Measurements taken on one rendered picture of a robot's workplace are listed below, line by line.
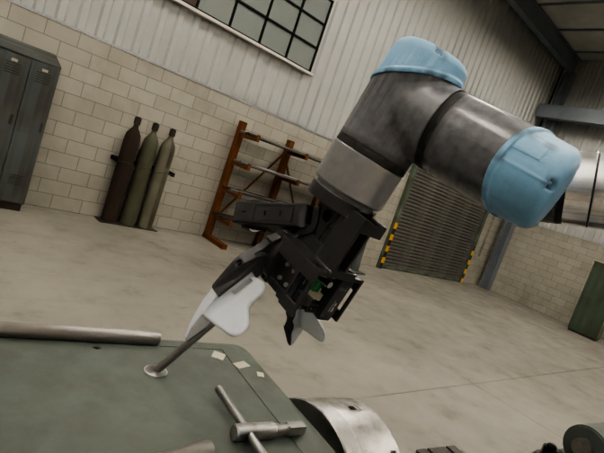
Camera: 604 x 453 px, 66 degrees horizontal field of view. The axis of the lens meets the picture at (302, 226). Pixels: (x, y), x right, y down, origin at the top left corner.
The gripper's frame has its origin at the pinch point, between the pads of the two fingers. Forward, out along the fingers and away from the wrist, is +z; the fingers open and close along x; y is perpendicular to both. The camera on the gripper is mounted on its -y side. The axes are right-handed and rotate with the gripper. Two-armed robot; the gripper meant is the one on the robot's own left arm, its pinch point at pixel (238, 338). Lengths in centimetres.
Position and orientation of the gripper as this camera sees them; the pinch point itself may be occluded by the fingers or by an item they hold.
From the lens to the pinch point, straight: 53.7
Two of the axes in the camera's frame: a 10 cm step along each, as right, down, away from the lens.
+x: 6.7, 2.1, 7.1
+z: -5.1, 8.3, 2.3
